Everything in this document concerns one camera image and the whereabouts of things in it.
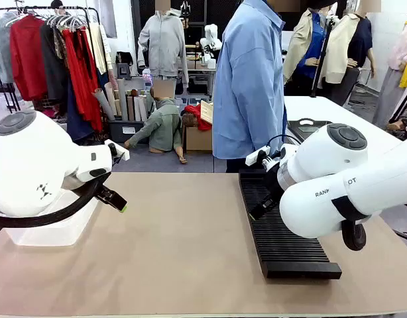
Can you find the white paper roll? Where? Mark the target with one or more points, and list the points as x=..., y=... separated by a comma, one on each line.
x=140, y=107

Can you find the mannequin in pink top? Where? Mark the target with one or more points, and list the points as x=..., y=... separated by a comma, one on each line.
x=392, y=83

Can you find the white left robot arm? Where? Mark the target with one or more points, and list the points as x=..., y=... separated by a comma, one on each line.
x=31, y=159

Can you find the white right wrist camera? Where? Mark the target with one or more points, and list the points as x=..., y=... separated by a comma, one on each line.
x=254, y=159

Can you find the mannequin torso in green jacket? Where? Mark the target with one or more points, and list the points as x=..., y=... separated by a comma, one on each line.
x=163, y=126

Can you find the beige paper roll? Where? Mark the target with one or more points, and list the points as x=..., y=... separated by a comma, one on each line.
x=111, y=96

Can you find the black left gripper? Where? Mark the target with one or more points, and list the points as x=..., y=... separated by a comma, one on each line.
x=102, y=192

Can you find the black plastic tray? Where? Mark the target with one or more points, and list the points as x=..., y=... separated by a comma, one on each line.
x=303, y=130

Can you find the person in blue shirt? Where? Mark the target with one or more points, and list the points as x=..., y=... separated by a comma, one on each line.
x=246, y=83

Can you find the red shirt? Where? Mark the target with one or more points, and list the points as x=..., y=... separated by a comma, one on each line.
x=26, y=56

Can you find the long red dress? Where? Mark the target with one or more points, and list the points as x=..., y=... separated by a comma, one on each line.
x=81, y=76

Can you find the mannequin in grey hoodie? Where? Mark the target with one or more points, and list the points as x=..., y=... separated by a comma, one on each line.
x=162, y=43

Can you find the clear plastic storage box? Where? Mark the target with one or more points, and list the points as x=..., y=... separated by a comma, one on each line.
x=57, y=236

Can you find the cream hanging garment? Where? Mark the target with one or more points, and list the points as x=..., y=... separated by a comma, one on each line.
x=99, y=49

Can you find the brown paper roll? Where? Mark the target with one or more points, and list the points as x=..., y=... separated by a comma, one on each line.
x=130, y=109

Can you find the black hanging garment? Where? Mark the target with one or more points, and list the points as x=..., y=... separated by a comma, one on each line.
x=54, y=66

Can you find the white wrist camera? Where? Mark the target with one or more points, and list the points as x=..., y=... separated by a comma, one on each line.
x=254, y=159
x=122, y=155

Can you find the black handbag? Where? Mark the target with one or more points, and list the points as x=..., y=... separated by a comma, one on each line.
x=124, y=59

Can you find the mannequin in cream jacket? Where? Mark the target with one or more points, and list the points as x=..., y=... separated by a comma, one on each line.
x=342, y=49

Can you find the red cloth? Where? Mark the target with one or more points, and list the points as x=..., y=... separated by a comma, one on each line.
x=193, y=114

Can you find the mannequin in beige jacket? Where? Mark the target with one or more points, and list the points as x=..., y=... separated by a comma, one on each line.
x=303, y=46

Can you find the light wooden board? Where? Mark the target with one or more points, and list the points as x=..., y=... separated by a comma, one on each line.
x=207, y=112

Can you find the grey paper roll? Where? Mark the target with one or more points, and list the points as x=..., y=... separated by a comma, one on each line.
x=122, y=99
x=102, y=104

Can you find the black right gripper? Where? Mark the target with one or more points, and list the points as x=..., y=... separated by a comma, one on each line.
x=273, y=180

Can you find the white table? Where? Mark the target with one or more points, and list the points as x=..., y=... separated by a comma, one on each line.
x=323, y=109

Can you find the small white background robot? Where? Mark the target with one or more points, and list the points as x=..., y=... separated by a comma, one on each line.
x=211, y=36

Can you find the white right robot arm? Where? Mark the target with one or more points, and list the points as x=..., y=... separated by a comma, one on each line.
x=323, y=159

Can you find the black slotted PCB rack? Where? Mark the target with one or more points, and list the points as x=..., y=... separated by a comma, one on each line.
x=283, y=245

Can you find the black metal clothes rack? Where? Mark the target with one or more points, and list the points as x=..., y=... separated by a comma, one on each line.
x=91, y=13

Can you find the grey storage bin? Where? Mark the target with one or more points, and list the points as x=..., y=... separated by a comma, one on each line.
x=127, y=130

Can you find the cardboard box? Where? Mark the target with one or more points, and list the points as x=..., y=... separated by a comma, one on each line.
x=198, y=140

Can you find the navy hanging skirt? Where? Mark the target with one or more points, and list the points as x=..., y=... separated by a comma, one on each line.
x=78, y=116

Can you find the black tripod pole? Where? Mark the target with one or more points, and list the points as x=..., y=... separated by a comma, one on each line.
x=323, y=56

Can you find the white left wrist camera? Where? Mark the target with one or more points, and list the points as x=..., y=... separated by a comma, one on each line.
x=122, y=155

